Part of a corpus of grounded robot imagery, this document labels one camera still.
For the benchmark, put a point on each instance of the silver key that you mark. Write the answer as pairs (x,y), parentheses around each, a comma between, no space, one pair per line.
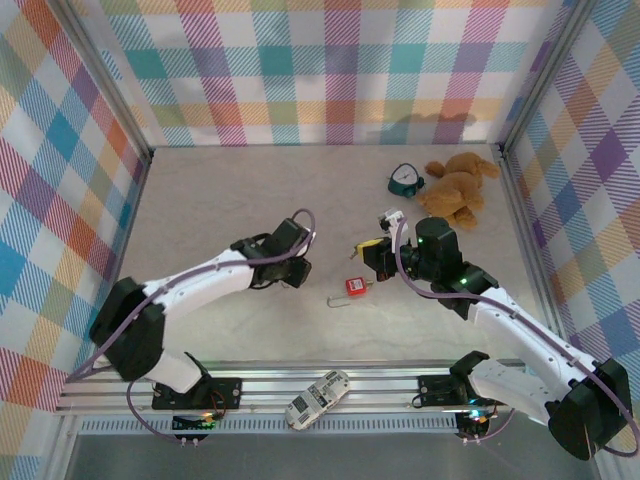
(370,285)

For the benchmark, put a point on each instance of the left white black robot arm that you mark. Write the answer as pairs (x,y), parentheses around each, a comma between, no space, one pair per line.
(200,285)

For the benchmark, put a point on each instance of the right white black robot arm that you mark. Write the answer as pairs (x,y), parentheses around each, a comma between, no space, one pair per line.
(525,345)

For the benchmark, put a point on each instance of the brown plush toy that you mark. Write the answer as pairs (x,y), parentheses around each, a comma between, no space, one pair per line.
(455,192)

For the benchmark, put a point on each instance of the teal alarm clock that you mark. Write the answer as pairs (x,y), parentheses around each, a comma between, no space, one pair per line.
(402,177)

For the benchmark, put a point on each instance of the white oval printed device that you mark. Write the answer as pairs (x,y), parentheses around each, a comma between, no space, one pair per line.
(317,400)

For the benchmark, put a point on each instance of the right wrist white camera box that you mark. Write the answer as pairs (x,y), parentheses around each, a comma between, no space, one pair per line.
(392,217)

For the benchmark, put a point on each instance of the aluminium side rail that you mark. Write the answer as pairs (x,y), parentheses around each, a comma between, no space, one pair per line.
(130,235)
(531,250)

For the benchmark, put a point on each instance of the aluminium rail frame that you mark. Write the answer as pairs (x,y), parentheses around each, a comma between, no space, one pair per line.
(380,387)

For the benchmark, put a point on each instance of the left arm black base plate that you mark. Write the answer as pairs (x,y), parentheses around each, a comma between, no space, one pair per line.
(225,390)

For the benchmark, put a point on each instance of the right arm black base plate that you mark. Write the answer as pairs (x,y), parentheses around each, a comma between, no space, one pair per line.
(435,390)

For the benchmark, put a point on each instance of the aluminium corner post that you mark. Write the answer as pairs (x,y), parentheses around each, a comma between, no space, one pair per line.
(542,75)
(107,85)

